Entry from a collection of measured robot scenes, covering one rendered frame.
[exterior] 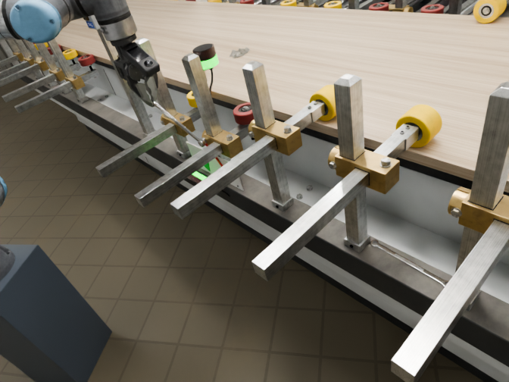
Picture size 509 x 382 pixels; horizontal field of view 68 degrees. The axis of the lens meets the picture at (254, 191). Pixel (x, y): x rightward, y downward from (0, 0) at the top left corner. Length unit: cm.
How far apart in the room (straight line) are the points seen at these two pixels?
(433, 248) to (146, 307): 134
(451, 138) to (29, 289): 138
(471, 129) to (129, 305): 161
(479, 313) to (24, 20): 112
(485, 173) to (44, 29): 91
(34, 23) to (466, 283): 96
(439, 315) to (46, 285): 136
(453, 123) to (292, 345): 103
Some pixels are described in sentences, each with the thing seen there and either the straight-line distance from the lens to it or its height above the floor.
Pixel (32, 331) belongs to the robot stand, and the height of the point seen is 40.
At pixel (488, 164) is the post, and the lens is 64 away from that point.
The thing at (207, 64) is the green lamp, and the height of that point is 107.
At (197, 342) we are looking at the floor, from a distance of 174.
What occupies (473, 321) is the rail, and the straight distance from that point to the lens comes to 88.
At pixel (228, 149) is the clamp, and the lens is 110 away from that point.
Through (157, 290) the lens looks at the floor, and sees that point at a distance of 198.
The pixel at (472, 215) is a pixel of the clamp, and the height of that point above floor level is 95.
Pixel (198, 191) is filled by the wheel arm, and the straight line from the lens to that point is 80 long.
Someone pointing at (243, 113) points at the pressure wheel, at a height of 91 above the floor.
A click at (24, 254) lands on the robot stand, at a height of 60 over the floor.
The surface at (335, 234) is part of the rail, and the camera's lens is 99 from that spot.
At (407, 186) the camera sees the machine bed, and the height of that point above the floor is 74.
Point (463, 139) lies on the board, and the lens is 95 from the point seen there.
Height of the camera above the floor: 143
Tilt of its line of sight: 39 degrees down
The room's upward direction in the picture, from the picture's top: 16 degrees counter-clockwise
